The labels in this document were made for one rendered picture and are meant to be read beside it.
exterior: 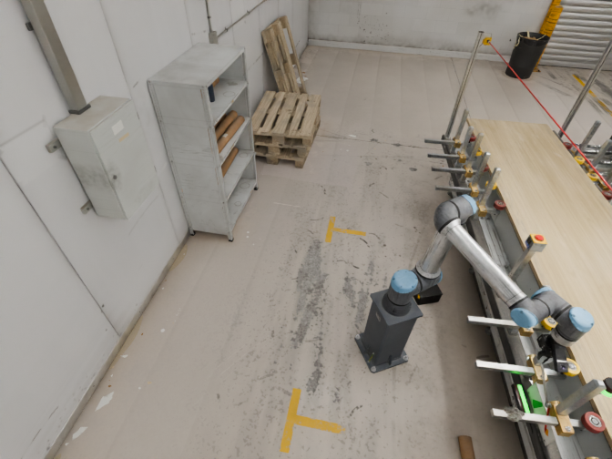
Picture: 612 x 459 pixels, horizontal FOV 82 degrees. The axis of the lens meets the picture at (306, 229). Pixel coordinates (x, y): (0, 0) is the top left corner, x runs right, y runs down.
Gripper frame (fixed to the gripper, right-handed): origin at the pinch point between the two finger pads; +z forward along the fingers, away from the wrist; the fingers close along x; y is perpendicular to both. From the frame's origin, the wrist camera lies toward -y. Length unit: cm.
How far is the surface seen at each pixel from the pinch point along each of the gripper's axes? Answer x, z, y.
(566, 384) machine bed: -27.9, 28.4, 5.6
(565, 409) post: -6.1, 4.5, -17.9
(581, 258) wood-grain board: -56, 7, 81
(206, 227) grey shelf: 225, 83, 149
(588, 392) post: -6.1, -13.7, -17.7
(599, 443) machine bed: -27.9, 21.9, -23.7
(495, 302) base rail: -4, 28, 54
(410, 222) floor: 20, 98, 202
